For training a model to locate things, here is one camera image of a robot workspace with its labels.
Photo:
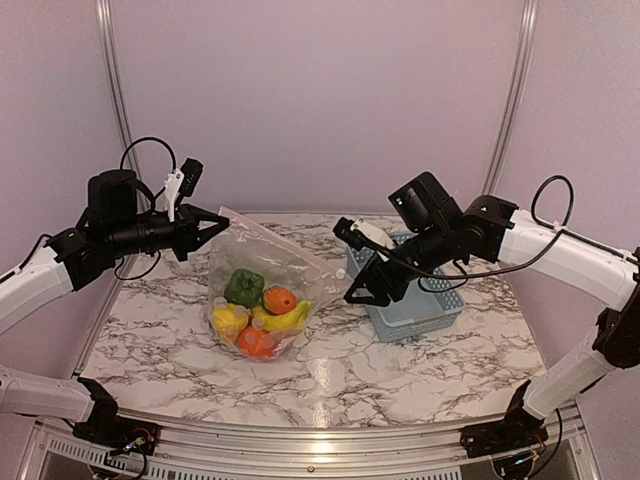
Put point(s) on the dark green toy avocado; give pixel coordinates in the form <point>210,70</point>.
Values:
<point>244,288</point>

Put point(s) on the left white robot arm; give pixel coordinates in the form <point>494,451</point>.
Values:
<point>26,288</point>

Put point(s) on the front aluminium rail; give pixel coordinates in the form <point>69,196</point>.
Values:
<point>191,449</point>

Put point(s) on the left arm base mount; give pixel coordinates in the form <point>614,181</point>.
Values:
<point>118,433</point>

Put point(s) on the left aluminium frame post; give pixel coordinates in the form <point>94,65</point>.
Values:
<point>110,60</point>

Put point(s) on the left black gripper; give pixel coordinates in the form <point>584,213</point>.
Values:
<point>186,233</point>

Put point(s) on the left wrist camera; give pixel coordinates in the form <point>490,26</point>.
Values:
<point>180,184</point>

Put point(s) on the orange green toy mango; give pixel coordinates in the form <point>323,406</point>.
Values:
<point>278,300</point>

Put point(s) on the yellow toy banana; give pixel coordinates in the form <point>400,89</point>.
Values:
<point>293,320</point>

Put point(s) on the orange toy orange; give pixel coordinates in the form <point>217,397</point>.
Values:
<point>256,343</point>

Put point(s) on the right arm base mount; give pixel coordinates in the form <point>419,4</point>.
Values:
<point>501,436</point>

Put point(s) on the yellow toy lemon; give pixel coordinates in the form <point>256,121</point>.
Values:
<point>229,321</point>

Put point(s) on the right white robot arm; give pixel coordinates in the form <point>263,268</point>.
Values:
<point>569,284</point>

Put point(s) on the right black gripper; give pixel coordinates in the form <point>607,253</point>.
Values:
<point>373,276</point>

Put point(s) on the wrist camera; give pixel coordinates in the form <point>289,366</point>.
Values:
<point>359,234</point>
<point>180,184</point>

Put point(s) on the grey plastic basket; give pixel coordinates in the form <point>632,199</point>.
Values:
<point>418,313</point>

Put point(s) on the aluminium frame post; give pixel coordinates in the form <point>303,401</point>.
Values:
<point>515,92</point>
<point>110,60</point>

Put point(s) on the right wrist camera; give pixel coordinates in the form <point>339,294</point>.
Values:
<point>359,234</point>

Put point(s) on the right aluminium frame post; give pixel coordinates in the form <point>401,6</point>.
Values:
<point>515,92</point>

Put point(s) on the clear zip top bag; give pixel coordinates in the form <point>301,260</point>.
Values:
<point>245,244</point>

